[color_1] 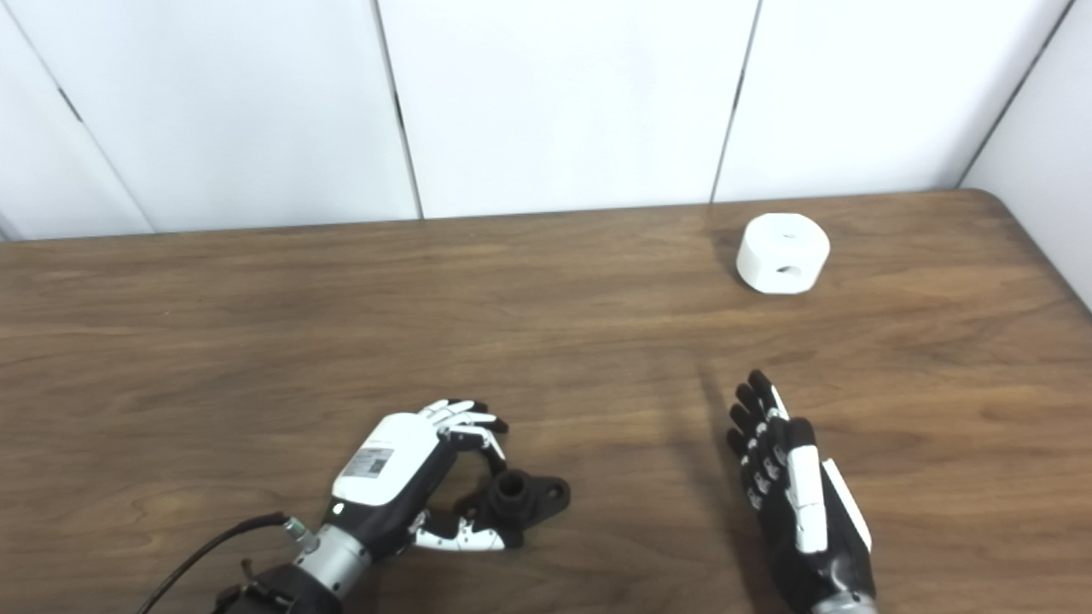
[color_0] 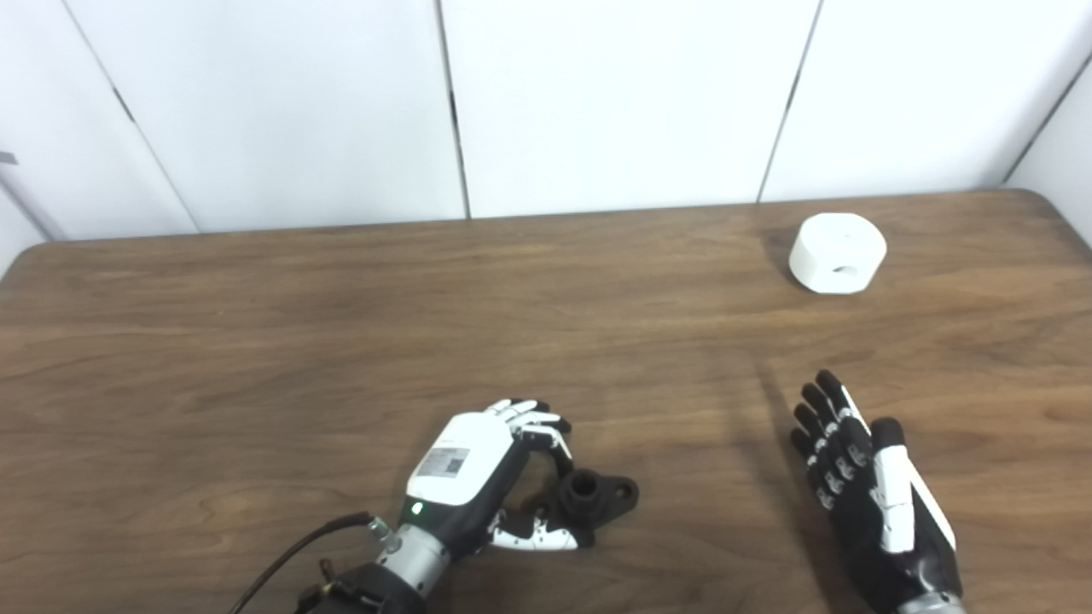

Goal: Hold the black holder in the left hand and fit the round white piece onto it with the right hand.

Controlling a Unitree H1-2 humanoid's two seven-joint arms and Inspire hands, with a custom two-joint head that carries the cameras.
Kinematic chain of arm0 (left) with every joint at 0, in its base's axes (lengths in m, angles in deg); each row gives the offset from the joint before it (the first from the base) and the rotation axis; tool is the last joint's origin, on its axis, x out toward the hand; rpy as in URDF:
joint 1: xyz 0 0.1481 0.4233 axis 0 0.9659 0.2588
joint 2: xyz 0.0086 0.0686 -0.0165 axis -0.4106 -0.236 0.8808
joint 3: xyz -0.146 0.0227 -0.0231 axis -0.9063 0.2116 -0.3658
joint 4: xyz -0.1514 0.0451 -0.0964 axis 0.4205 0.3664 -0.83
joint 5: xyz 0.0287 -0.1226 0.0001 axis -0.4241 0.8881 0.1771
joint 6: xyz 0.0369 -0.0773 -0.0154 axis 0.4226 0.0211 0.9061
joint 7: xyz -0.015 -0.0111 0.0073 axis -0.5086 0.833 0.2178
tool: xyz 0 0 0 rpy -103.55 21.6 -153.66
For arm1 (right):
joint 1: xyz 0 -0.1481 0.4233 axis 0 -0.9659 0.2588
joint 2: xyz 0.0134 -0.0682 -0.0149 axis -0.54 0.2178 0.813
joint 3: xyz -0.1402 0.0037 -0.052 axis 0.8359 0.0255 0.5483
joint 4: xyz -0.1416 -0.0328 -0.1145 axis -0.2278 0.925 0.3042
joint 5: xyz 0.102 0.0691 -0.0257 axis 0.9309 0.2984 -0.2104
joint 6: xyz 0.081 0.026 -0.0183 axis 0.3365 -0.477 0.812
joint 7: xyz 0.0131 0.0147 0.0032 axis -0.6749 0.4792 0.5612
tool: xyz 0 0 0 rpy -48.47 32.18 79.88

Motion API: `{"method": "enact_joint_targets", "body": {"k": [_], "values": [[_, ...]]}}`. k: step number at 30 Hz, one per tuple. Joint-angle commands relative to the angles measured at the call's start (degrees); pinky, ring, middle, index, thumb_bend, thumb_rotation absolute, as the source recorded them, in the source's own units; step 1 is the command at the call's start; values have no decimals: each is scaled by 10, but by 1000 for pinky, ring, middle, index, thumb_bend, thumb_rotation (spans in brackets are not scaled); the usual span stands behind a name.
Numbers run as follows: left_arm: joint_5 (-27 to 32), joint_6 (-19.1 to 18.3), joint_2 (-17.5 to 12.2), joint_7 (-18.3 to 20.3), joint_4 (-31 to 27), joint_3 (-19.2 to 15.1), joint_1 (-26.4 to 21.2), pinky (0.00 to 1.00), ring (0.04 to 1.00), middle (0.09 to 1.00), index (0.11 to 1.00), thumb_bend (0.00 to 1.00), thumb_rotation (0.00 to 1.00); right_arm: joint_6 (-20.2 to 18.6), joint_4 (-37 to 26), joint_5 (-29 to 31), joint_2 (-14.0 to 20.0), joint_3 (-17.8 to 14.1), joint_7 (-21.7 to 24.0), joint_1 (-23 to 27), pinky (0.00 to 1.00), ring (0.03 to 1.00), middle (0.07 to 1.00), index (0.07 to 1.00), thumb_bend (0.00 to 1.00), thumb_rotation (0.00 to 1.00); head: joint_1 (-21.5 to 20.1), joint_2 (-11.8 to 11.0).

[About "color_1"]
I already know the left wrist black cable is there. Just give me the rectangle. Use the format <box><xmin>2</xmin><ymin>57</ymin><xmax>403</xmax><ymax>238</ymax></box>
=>
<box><xmin>135</xmin><ymin>511</ymin><xmax>296</xmax><ymax>614</ymax></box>

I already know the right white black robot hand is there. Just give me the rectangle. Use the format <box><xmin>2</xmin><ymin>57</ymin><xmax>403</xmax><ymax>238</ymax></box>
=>
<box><xmin>725</xmin><ymin>369</ymin><xmax>878</xmax><ymax>614</ymax></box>

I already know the black plastic holder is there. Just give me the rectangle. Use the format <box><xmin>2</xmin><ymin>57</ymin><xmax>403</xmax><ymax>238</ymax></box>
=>
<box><xmin>461</xmin><ymin>468</ymin><xmax>572</xmax><ymax>548</ymax></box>

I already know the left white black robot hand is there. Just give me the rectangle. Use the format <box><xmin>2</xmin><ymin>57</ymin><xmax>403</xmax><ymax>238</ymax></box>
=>
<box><xmin>322</xmin><ymin>398</ymin><xmax>526</xmax><ymax>560</ymax></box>

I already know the round white plastic piece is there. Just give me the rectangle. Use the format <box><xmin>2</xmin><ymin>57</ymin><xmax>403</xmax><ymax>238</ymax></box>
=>
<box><xmin>735</xmin><ymin>213</ymin><xmax>831</xmax><ymax>296</ymax></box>

